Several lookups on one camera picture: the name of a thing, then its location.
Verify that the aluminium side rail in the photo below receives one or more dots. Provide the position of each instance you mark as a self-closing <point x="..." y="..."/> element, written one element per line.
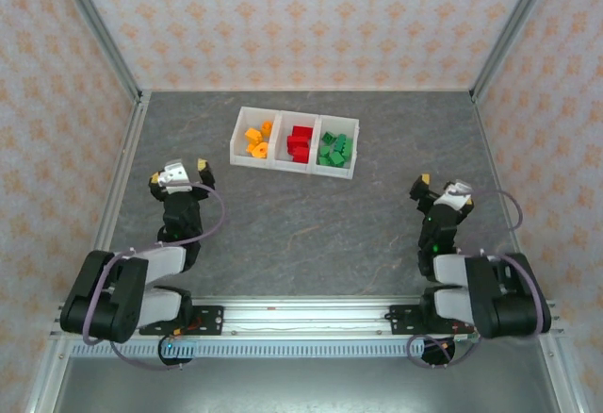
<point x="488" y="149"/>
<point x="126" y="158"/>

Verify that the square red lego brick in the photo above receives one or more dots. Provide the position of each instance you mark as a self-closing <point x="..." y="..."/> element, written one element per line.
<point x="293" y="142"/>

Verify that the long red lego brick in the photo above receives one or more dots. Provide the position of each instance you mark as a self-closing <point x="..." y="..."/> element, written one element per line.
<point x="304" y="132"/>

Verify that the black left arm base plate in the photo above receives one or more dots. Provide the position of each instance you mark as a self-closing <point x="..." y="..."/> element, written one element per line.
<point x="212" y="321"/>

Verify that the aluminium frame post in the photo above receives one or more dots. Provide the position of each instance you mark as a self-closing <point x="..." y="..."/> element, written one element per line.
<point x="511" y="31"/>
<point x="101" y="31"/>

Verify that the white plastic bin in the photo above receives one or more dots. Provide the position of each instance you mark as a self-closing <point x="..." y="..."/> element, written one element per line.
<point x="280" y="156"/>
<point x="352" y="163"/>
<point x="238" y="153"/>

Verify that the green sloped lego brick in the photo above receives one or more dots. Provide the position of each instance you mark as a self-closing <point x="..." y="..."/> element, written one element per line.
<point x="324" y="151"/>

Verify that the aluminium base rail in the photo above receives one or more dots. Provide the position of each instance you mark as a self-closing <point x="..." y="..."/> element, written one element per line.
<point x="306" y="318"/>

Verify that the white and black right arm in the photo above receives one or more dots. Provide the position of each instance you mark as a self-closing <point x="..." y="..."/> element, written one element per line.
<point x="450" y="269"/>

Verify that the tall green lego brick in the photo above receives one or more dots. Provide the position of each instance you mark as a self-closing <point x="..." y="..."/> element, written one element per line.
<point x="323" y="160"/>

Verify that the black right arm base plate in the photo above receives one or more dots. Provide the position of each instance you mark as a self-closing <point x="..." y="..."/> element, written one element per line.
<point x="400" y="321"/>

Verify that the grey metal panel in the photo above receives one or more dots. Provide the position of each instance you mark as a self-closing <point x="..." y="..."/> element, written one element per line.
<point x="282" y="384"/>

